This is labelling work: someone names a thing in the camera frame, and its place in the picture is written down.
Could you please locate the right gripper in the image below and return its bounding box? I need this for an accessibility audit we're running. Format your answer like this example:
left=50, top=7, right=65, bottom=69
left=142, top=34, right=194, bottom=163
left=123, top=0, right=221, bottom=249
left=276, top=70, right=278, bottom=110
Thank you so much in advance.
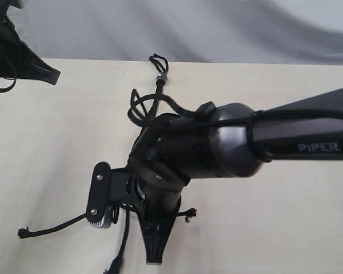
left=127, top=196, right=181, bottom=265

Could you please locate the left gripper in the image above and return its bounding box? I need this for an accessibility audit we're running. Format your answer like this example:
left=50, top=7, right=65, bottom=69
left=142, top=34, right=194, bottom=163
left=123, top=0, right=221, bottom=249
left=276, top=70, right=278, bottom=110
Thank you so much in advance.
left=0, top=17, right=61, bottom=85

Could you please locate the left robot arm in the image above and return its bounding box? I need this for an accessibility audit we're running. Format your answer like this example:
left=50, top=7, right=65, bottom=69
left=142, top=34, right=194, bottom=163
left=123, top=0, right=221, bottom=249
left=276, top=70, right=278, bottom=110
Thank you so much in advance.
left=0, top=15, right=61, bottom=85

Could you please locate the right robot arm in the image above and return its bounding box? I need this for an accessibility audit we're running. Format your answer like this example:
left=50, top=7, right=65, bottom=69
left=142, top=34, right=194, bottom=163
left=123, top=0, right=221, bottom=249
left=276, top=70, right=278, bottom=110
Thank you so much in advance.
left=127, top=88, right=343, bottom=265

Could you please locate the grey zip tie binding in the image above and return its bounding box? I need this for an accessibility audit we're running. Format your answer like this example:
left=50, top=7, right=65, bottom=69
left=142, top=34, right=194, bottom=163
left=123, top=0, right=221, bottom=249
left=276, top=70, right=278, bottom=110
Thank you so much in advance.
left=156, top=73, right=167, bottom=84

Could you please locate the white backdrop cloth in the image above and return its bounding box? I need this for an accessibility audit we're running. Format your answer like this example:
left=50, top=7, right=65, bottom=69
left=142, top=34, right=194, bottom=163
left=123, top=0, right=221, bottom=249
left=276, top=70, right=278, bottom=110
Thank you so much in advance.
left=9, top=1, right=343, bottom=65

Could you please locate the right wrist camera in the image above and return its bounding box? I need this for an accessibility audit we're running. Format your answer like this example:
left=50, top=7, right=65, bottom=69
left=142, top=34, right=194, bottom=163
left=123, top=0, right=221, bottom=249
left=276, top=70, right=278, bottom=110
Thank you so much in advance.
left=86, top=162, right=134, bottom=229

